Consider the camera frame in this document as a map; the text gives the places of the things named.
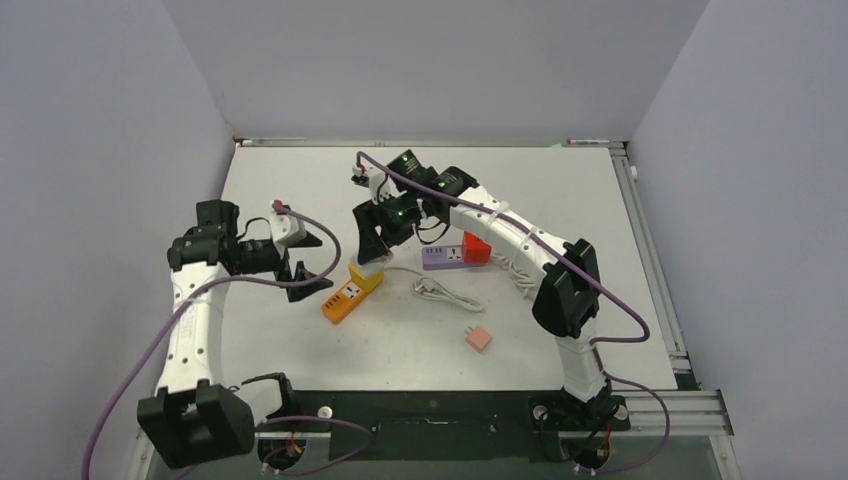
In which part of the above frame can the white cube plug adapter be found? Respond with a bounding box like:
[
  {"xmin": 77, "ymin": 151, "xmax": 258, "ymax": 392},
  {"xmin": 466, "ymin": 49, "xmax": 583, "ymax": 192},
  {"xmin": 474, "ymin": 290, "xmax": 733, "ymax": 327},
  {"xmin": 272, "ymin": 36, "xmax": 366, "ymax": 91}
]
[{"xmin": 358, "ymin": 258, "xmax": 391, "ymax": 278}]

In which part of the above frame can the aluminium frame rail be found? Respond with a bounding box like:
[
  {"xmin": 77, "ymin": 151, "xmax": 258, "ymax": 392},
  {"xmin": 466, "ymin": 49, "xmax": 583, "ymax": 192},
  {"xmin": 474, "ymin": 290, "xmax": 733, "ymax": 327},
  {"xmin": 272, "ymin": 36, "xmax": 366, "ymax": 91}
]
[{"xmin": 137, "ymin": 390, "xmax": 735, "ymax": 440}]

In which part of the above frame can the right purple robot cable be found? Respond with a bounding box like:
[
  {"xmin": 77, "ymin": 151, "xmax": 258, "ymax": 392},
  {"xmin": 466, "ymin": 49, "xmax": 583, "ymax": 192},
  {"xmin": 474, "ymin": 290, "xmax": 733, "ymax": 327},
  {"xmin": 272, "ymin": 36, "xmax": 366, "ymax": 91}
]
[{"xmin": 356, "ymin": 150, "xmax": 672, "ymax": 477}]

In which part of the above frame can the purple power strip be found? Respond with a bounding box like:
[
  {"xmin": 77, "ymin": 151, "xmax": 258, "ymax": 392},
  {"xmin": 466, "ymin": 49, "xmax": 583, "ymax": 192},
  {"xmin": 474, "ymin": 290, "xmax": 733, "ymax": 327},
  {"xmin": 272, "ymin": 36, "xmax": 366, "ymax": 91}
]
[{"xmin": 421, "ymin": 245, "xmax": 466, "ymax": 271}]

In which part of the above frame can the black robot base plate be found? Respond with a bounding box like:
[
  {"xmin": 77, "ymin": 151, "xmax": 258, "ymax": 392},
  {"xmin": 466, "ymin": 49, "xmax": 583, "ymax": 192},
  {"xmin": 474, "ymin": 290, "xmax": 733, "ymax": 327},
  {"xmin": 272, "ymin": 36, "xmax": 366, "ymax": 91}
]
[{"xmin": 256, "ymin": 390, "xmax": 631, "ymax": 470}]

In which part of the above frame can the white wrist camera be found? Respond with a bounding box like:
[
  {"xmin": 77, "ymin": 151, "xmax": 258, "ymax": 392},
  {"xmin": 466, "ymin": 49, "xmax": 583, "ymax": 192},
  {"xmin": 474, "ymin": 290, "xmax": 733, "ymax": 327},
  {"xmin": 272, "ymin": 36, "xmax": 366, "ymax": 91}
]
[
  {"xmin": 267, "ymin": 200, "xmax": 307, "ymax": 257},
  {"xmin": 351, "ymin": 162, "xmax": 391, "ymax": 205}
]

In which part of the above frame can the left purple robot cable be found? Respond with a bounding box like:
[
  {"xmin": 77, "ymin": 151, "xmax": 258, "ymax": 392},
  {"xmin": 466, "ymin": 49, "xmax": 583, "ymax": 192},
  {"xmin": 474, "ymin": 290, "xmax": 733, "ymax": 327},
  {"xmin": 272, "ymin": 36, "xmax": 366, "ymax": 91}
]
[{"xmin": 80, "ymin": 205, "xmax": 376, "ymax": 480}]

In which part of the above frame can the pink cube plug adapter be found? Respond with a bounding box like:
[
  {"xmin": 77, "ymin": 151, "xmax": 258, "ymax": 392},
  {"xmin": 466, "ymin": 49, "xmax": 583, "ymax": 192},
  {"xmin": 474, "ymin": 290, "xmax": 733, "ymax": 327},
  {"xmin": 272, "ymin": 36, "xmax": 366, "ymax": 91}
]
[{"xmin": 465, "ymin": 326, "xmax": 493, "ymax": 354}]

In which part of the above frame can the red cube plug adapter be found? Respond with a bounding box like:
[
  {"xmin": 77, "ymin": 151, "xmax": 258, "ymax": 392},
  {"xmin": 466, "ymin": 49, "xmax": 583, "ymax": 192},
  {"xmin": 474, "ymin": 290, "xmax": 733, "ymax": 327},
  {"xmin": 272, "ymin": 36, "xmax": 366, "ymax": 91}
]
[{"xmin": 461, "ymin": 232, "xmax": 492, "ymax": 266}]

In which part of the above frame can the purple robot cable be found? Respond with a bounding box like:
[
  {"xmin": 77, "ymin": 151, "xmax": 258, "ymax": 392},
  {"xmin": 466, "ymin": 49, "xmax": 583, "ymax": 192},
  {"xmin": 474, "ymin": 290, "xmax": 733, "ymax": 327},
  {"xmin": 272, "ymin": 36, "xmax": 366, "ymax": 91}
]
[
  {"xmin": 80, "ymin": 205, "xmax": 376, "ymax": 480},
  {"xmin": 356, "ymin": 150, "xmax": 672, "ymax": 477}
]

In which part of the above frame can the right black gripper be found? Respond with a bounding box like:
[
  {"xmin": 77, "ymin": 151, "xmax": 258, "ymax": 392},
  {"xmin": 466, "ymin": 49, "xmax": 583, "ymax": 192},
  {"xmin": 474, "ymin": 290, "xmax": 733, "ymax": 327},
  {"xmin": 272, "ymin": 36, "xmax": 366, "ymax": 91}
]
[{"xmin": 354, "ymin": 190, "xmax": 422, "ymax": 265}]

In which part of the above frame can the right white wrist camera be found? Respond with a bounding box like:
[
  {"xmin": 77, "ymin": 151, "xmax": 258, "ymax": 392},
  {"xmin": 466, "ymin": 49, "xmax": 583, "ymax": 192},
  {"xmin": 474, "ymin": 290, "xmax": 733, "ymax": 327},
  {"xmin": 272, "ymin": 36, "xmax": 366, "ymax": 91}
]
[{"xmin": 351, "ymin": 162, "xmax": 391, "ymax": 205}]

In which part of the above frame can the orange power strip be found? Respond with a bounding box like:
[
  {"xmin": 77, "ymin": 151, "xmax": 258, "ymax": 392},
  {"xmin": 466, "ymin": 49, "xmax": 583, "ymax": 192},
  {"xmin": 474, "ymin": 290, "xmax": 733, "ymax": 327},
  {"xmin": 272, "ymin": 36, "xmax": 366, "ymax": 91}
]
[{"xmin": 321, "ymin": 280, "xmax": 370, "ymax": 325}]

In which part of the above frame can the yellow cube plug adapter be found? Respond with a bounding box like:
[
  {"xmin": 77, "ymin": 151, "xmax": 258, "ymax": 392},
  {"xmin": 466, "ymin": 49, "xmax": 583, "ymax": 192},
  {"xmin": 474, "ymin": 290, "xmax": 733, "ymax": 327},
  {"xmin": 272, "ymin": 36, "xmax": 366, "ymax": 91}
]
[{"xmin": 348, "ymin": 260, "xmax": 384, "ymax": 293}]

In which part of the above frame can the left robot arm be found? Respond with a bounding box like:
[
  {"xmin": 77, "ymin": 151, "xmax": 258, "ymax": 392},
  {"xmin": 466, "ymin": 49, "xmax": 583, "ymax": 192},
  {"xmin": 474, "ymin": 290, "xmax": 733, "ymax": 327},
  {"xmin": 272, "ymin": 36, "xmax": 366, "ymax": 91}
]
[{"xmin": 137, "ymin": 200, "xmax": 333, "ymax": 470}]

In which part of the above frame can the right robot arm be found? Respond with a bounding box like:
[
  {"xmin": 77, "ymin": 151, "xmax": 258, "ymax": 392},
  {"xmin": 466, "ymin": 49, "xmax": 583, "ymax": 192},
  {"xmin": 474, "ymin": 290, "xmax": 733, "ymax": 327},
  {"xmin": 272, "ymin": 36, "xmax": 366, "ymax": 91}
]
[{"xmin": 350, "ymin": 150, "xmax": 607, "ymax": 428}]

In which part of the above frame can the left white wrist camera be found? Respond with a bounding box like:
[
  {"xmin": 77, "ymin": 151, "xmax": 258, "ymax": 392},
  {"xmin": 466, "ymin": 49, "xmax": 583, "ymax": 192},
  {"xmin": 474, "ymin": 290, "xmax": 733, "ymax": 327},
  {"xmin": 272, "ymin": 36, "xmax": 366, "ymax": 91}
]
[{"xmin": 267, "ymin": 200, "xmax": 307, "ymax": 257}]

